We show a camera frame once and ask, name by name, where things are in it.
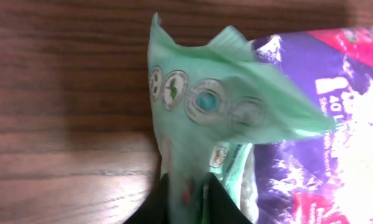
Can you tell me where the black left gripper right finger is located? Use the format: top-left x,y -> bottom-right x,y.
202,173 -> 251,224

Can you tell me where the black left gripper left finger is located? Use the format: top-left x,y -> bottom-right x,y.
124,174 -> 169,224

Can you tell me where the teal green wipes packet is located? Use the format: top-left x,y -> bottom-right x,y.
147,14 -> 334,223

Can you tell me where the purple red sanitary pad pack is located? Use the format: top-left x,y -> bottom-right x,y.
253,26 -> 373,223

